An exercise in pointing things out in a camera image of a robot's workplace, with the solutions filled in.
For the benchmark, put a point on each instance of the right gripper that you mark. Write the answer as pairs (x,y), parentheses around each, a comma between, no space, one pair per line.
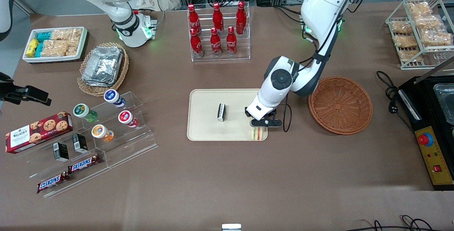
(11,92)

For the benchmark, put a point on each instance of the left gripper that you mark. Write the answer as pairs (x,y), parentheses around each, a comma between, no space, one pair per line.
(246,111)

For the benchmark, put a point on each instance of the triangular sandwich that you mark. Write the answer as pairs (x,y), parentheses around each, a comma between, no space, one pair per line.
(259,134)

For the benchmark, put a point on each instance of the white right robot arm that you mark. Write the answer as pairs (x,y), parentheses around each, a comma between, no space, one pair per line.
(120,14)

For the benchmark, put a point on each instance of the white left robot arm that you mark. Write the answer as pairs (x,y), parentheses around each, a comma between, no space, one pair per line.
(319,7)

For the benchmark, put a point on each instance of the beige plastic tray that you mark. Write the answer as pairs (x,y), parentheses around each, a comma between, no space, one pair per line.
(202,117)

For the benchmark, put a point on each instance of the white rectangular snack tray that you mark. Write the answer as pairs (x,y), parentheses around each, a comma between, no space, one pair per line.
(83,41)

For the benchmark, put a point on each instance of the brown wicker basket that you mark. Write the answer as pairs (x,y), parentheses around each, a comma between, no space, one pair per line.
(340,106)

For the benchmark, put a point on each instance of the light wicker basket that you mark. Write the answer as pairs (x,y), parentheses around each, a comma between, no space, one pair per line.
(122,71)

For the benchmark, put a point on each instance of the red Walkers cookie box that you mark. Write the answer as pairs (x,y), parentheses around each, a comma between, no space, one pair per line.
(39,131)

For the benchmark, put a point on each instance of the small black silver packet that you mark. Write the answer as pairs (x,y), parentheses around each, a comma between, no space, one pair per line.
(221,112)

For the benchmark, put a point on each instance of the teal snack packet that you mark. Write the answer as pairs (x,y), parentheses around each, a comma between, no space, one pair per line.
(39,49)
(44,36)

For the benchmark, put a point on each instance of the green lid jar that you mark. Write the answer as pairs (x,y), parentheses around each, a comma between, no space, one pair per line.
(82,110)

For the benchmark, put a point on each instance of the yellow snack packet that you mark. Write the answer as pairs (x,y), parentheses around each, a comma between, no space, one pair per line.
(32,48)

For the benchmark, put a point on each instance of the clear rice cracker packet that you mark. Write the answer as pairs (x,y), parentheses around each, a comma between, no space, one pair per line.
(72,49)
(74,33)
(59,34)
(54,48)

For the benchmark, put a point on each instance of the small black box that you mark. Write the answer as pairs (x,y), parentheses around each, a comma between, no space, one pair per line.
(61,152)
(80,143)

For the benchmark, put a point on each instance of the stack of foil containers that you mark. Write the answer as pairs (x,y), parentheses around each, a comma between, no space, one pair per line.
(102,66)

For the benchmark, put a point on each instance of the orange lid jar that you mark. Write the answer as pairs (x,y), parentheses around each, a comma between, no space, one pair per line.
(100,131)

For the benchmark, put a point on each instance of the blue lid jar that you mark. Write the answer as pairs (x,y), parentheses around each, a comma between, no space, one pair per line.
(112,97)

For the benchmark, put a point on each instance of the clear acrylic bottle rack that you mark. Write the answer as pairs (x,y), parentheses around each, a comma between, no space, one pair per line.
(244,46)

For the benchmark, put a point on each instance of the Snickers chocolate bar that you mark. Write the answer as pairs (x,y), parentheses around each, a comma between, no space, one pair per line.
(53,182)
(85,163)

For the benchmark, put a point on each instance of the red cola bottle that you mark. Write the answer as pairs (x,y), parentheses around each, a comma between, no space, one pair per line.
(217,17)
(231,42)
(241,17)
(193,18)
(215,43)
(196,43)

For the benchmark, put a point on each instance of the red lid jar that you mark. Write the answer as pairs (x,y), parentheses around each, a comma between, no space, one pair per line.
(126,117)

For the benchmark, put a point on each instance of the white grey device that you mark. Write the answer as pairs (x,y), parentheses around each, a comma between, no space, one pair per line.
(231,227)

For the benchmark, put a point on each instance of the clear acrylic step display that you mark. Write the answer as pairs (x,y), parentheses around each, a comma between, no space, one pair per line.
(138,142)

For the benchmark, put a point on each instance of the bagged fried snack packet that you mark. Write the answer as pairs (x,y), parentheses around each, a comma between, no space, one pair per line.
(436,38)
(405,41)
(409,55)
(419,8)
(401,27)
(427,22)

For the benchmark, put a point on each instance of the black appliance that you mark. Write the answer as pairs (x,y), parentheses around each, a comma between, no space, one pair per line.
(424,99)

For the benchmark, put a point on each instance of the yellow emergency stop box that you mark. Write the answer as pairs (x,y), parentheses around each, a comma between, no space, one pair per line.
(434,156)

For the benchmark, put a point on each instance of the grey metal bar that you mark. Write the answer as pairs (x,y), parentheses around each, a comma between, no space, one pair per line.
(436,68)

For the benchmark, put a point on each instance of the clear plastic container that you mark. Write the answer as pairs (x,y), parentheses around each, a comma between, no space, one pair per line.
(445,103)

